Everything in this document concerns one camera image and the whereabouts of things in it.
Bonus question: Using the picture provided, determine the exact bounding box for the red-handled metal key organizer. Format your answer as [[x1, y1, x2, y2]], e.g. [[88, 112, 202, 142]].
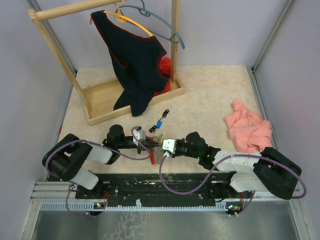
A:
[[148, 133, 164, 166]]

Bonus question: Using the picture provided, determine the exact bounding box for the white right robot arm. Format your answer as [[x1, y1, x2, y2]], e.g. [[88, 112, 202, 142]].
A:
[[159, 131, 302, 200]]

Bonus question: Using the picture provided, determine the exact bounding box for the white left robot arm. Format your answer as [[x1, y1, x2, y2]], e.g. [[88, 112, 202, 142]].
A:
[[42, 124, 160, 199]]

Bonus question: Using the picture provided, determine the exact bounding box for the key with blue tag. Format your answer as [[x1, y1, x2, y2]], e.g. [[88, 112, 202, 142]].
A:
[[155, 120, 162, 129]]

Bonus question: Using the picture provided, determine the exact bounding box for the wooden clothes rack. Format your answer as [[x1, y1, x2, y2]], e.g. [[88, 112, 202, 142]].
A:
[[27, 0, 186, 127]]

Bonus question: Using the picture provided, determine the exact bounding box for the pink cloth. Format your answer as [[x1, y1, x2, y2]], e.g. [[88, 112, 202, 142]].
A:
[[223, 98, 272, 153]]

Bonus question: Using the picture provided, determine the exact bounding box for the red cloth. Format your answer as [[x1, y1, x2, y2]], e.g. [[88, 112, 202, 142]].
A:
[[154, 57, 171, 96]]

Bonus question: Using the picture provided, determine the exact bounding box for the dark navy vest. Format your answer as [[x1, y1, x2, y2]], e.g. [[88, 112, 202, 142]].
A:
[[90, 10, 170, 117]]

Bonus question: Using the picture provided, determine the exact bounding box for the yellow plastic hanger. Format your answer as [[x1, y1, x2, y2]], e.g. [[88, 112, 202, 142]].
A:
[[103, 2, 153, 38]]

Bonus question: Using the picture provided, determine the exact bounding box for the grey-blue plastic hanger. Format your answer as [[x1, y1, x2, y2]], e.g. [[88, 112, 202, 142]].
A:
[[115, 0, 186, 50]]

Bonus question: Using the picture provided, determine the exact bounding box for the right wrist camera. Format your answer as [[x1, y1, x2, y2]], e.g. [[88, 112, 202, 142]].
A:
[[161, 139, 177, 157]]

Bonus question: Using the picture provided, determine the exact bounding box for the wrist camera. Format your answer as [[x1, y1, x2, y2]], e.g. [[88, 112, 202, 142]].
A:
[[131, 126, 146, 146], [161, 139, 177, 157]]

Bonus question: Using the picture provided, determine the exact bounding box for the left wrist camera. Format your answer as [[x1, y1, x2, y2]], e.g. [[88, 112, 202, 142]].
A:
[[131, 126, 146, 146]]

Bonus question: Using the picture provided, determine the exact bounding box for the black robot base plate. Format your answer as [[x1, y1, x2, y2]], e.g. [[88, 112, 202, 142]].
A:
[[73, 173, 252, 207]]

